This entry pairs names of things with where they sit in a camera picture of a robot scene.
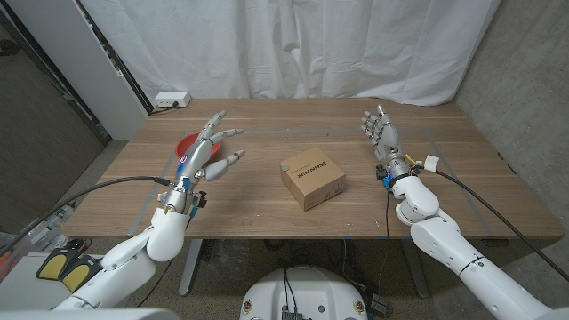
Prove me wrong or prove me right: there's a red bowl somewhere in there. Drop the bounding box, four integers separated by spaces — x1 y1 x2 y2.
175 132 222 162

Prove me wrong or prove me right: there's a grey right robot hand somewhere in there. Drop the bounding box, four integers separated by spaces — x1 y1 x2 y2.
360 104 413 181

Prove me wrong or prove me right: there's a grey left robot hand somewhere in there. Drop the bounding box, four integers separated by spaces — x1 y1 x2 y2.
162 109 246 215

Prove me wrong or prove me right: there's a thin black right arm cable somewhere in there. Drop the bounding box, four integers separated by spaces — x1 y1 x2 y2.
377 189 392 241

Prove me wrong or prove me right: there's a brown cardboard package box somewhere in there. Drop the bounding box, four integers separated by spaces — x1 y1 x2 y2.
278 146 347 212

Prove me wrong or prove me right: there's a black floor cable bundle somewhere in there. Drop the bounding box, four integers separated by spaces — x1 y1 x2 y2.
264 238 370 290

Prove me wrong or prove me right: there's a yellow black foot pedal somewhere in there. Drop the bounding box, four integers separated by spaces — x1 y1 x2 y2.
60 254 106 293
35 248 80 281

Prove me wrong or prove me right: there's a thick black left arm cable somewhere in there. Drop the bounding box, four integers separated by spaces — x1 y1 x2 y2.
0 175 177 259

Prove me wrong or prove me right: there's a white cabinet panel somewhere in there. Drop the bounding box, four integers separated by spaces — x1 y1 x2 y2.
4 0 155 141

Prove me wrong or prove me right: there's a clear plastic clutter pile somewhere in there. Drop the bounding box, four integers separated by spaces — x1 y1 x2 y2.
21 199 79 252

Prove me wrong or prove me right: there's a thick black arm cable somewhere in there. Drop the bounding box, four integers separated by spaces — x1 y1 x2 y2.
0 175 177 259
435 168 569 284

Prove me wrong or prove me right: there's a white curtain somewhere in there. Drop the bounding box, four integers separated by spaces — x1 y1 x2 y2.
79 0 503 107

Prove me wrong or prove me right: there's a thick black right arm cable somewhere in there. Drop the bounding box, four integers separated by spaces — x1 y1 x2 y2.
435 168 569 284

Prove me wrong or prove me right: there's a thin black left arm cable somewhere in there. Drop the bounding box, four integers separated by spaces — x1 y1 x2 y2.
135 208 199 308

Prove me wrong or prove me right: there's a clear plastic storage bin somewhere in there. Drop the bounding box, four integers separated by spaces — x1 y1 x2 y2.
0 233 30 284

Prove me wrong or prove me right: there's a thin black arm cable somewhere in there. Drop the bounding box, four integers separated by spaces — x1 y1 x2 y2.
377 189 392 241
135 208 199 308

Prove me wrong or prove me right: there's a grey power adapter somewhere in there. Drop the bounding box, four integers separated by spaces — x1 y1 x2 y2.
367 292 391 317

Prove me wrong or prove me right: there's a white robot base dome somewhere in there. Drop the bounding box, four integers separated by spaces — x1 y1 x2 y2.
239 265 369 320

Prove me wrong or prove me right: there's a white power strip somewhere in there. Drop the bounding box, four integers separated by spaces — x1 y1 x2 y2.
154 91 192 108

